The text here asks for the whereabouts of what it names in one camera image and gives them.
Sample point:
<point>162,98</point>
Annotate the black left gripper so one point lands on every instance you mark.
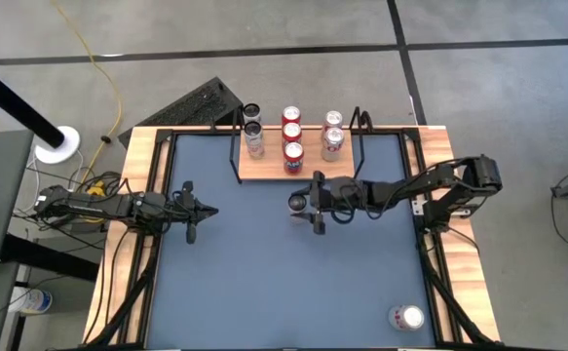
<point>186,209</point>

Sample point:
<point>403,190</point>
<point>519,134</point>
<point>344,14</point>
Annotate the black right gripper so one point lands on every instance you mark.
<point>325,197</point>

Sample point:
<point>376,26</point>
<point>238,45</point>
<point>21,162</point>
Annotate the dark silver can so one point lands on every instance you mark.
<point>297,204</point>

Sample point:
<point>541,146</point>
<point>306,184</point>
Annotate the red Fanta strawberry can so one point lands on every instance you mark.
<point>293,157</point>
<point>291,131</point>
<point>291,114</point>

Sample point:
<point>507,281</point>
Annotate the silver Diet Coke can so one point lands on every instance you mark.
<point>333,118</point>
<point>406,318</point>
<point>333,144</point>

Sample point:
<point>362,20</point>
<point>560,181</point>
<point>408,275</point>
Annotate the white Celsius peach can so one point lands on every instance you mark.
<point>254,141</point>
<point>252,112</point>

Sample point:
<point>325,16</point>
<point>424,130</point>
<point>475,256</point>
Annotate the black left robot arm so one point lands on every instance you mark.
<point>93,205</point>

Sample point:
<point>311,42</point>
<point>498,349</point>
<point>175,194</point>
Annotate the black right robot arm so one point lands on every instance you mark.
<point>459,180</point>

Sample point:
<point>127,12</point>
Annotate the grey perforated metal panel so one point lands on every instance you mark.
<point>191,109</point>

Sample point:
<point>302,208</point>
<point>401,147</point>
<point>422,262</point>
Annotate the silver mounting plate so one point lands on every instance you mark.
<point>417,207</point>

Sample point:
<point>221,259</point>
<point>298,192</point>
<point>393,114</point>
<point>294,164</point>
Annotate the yellow plug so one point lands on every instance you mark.
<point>97,187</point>

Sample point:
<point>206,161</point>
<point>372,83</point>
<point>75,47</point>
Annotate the white rounded block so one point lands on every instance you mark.
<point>64,146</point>

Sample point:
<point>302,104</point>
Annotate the black floor crossbar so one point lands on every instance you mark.
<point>49,257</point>

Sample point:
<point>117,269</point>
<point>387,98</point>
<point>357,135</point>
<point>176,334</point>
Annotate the white jug blue label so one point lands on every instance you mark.
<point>32,300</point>

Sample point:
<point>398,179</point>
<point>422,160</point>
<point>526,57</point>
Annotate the black slanted pole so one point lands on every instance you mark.
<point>11,102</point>

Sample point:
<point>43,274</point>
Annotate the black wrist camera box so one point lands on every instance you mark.
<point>149,200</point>
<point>347,187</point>

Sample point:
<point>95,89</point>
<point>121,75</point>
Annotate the wooden shelf with black frame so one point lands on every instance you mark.
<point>274,168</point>

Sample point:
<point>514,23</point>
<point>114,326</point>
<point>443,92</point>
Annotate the black table edge rail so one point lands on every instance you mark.
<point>196,131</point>

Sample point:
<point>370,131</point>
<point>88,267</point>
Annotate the grey bolted corner bracket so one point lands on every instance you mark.
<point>162,135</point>

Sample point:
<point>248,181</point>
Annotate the beige table frame beam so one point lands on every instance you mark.
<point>140,151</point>

